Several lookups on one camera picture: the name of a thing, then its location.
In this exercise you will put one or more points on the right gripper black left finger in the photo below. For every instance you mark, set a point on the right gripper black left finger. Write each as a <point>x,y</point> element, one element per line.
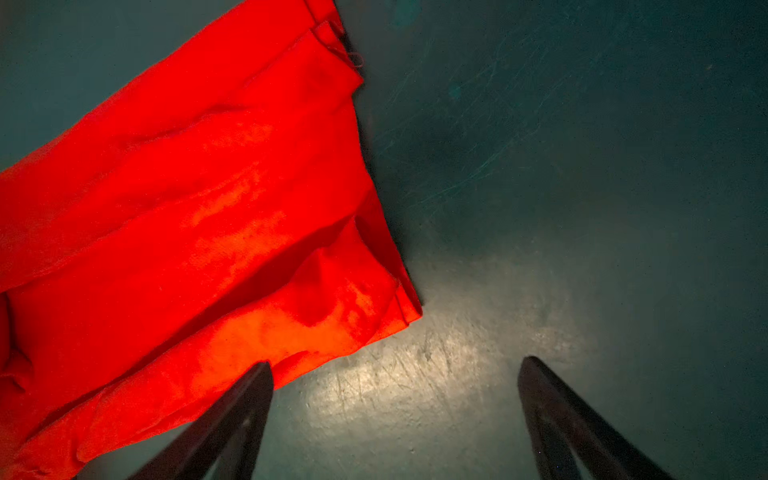
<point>227,436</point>

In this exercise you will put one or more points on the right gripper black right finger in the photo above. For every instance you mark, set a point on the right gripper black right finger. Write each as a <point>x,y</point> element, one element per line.
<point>565,430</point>

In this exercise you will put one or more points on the red t shirt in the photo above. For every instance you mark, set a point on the red t shirt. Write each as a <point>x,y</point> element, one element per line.
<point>214,213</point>

